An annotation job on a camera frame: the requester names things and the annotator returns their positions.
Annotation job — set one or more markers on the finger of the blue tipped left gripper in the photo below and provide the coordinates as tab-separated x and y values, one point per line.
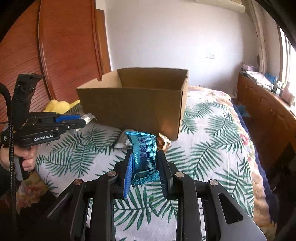
67	117

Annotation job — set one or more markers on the brown foil snack packet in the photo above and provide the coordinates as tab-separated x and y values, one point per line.
163	143

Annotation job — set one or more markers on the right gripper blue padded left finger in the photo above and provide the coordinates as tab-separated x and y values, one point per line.
124	170

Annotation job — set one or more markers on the yellow plush toy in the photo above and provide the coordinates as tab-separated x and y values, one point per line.
59	107

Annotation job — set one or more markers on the stack of papers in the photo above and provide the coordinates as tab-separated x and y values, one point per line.
257	77

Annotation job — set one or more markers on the white air conditioner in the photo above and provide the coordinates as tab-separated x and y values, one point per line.
236	6

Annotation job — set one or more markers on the wooden sideboard cabinet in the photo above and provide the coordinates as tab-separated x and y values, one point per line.
271	125

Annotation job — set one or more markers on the window with wooden frame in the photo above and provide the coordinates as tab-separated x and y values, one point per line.
287	61

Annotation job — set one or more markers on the patterned curtain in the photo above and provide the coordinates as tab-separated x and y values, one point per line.
257	18

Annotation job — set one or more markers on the silver blue packet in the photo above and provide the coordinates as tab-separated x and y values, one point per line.
122	142

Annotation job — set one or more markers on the person's left hand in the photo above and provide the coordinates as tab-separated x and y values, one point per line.
29	157

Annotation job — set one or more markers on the wooden wardrobe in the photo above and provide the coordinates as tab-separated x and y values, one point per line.
65	41

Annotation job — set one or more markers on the brown cardboard box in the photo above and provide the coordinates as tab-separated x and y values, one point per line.
150	100

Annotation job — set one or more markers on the silver white snack bag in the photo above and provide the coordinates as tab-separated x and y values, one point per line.
87	118

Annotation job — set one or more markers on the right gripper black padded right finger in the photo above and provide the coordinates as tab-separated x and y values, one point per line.
167	172

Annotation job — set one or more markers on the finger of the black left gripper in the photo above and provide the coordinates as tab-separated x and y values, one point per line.
73	124

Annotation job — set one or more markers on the blue foil snack packet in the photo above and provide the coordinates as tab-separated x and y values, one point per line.
144	150

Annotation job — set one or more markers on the white wall switch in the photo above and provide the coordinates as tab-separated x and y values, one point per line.
210	56

